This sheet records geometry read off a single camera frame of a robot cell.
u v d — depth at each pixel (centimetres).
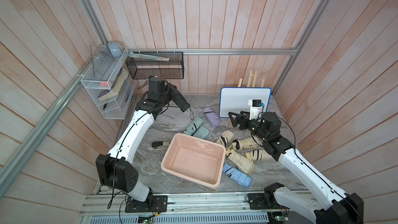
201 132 97
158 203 73
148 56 90
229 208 73
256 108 65
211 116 104
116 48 83
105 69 81
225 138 93
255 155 86
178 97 76
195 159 89
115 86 79
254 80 86
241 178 78
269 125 55
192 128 98
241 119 66
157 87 57
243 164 81
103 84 73
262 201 73
